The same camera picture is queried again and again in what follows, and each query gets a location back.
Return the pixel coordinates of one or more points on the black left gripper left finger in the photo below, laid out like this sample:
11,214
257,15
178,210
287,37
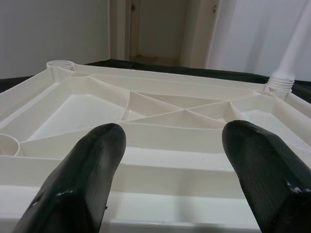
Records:
80,184

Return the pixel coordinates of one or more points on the white plastic children table top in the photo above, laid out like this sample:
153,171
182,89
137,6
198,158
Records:
73,114

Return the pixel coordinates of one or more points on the beige door with knob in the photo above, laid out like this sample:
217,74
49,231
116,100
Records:
204,36
134,29

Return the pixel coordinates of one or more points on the white plastic table leg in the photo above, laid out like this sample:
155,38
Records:
286,65

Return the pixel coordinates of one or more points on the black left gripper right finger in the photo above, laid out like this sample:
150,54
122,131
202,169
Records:
272,184

